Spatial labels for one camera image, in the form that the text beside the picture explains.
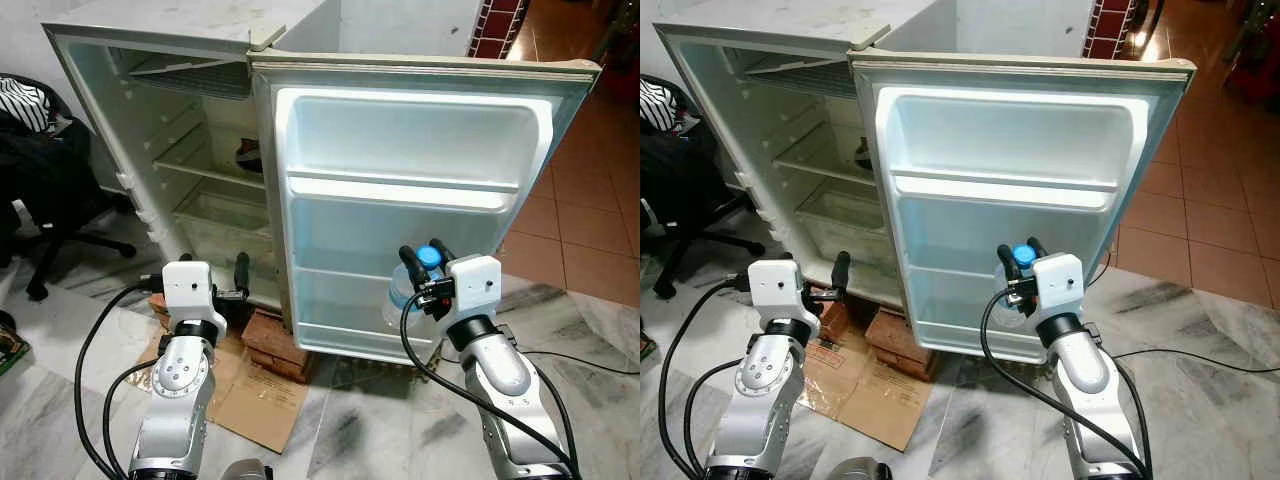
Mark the black garment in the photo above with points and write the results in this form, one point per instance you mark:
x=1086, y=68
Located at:
x=45, y=170
x=685, y=180

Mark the white freezer compartment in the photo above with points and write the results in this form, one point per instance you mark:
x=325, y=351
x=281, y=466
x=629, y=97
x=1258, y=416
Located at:
x=800, y=75
x=190, y=78

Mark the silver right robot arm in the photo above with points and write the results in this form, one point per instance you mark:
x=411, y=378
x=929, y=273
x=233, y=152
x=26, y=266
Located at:
x=1085, y=370
x=500, y=370

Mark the deep white door shelf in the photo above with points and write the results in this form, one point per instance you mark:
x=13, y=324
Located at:
x=340, y=335
x=950, y=335

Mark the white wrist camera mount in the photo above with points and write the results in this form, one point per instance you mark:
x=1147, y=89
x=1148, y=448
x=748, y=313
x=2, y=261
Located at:
x=780, y=288
x=475, y=288
x=190, y=288
x=1058, y=285

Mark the small steel bowl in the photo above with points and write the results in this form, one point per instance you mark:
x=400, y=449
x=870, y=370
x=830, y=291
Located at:
x=862, y=155
x=250, y=158

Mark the clear water bottle blue cap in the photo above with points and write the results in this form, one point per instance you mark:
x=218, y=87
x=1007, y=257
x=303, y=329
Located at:
x=429, y=258
x=1023, y=256

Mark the black office chair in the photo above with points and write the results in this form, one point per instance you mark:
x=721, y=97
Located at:
x=70, y=232
x=705, y=235

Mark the grey left robot leg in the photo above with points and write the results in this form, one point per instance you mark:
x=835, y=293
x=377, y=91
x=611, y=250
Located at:
x=245, y=470
x=860, y=470

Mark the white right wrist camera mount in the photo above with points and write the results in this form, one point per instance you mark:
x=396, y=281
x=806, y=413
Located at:
x=1058, y=285
x=475, y=288

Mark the red clay brick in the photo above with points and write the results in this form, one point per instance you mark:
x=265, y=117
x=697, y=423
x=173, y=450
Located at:
x=157, y=308
x=835, y=320
x=280, y=345
x=900, y=345

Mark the brown cardboard sheet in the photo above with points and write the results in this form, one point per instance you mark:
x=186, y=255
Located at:
x=260, y=400
x=880, y=400

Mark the green flat board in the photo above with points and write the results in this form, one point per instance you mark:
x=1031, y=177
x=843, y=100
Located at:
x=645, y=350
x=10, y=355

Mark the white door dairy compartment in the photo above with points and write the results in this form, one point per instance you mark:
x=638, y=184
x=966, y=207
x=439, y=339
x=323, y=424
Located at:
x=410, y=140
x=1010, y=140

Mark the narrow white door rail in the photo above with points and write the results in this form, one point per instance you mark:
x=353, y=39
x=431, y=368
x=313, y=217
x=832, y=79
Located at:
x=340, y=272
x=950, y=272

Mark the white fridge shelf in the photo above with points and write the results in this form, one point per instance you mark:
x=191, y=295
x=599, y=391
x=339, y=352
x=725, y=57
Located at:
x=815, y=160
x=200, y=165

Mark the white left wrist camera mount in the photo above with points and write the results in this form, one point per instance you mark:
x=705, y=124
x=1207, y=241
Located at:
x=190, y=288
x=780, y=288

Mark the clear crisper drawer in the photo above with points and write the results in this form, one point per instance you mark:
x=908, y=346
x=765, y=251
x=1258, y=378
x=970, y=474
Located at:
x=845, y=220
x=225, y=225

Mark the small white fridge cabinet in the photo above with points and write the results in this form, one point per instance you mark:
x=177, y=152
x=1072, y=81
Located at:
x=140, y=120
x=745, y=120

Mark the black white striped cloth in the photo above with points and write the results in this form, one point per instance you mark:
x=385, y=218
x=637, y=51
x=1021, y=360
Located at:
x=655, y=105
x=22, y=105

